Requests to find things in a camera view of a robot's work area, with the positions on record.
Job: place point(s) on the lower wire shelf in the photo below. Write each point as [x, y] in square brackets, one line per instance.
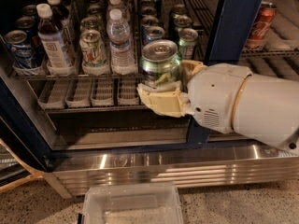
[90, 94]

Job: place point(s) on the blue energy drink can front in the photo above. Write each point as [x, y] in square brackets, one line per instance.
[154, 33]

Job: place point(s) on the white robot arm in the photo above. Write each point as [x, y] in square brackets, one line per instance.
[267, 110]

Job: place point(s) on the top wire shelf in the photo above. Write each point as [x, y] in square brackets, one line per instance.
[276, 57]

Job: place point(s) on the red cola can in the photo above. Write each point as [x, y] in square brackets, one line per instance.
[265, 16]

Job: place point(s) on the clear water bottle front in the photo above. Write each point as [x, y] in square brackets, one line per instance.
[120, 41]

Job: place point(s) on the clear plastic bin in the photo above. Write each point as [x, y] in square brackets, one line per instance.
[146, 203]

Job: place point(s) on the green soda can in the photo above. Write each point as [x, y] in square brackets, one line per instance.
[181, 22]
[187, 42]
[160, 63]
[177, 10]

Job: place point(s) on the blue fridge door frame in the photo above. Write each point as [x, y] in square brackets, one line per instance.
[229, 33]

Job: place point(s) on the blue pepsi can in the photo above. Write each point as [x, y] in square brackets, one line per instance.
[20, 47]
[29, 26]

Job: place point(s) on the iced tea bottle front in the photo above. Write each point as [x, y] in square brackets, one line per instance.
[51, 33]

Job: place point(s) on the green soda can front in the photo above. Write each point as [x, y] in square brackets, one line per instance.
[160, 63]

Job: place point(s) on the blue energy drink can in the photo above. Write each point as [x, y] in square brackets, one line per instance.
[154, 33]
[145, 24]

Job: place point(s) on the wire shelf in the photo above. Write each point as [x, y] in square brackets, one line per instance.
[276, 57]
[90, 94]

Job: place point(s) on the blue pepsi can front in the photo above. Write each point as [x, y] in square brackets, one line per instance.
[20, 47]

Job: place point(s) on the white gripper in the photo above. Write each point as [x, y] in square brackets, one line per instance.
[213, 95]

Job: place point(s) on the clear water bottle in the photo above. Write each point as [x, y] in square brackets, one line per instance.
[118, 4]
[120, 41]

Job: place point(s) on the white green can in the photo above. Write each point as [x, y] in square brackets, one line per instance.
[89, 23]
[93, 48]

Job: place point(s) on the white green can front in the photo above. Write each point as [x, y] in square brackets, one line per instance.
[93, 48]

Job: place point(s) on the iced tea bottle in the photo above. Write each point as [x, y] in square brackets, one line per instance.
[51, 33]
[62, 13]

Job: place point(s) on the steel fridge base grille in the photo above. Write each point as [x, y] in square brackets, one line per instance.
[189, 168]

